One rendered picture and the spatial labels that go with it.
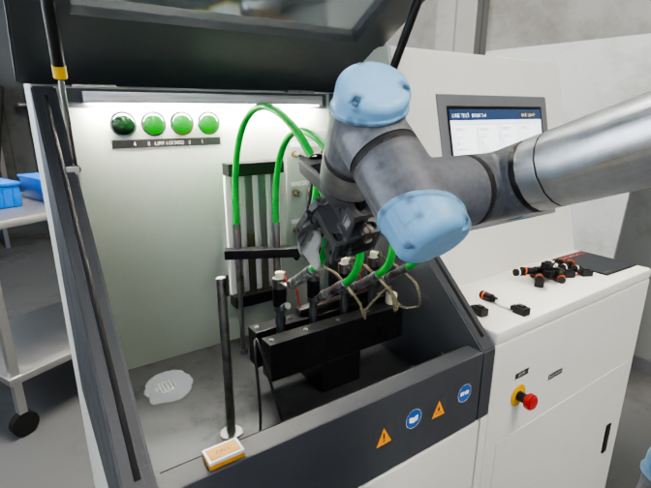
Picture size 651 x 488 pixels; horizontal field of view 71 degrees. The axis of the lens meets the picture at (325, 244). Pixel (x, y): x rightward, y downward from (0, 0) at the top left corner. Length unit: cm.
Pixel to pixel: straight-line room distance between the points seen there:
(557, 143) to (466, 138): 80
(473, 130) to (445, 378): 66
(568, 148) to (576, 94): 238
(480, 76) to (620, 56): 152
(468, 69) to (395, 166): 91
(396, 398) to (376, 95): 54
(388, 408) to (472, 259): 55
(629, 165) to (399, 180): 18
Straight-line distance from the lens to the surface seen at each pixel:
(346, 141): 45
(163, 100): 103
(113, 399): 69
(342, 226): 58
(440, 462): 102
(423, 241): 40
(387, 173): 42
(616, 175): 44
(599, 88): 279
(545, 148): 46
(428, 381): 87
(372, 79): 46
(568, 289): 128
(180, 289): 113
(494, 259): 132
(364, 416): 79
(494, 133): 134
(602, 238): 270
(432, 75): 121
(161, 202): 107
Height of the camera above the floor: 140
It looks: 16 degrees down
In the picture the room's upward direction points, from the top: straight up
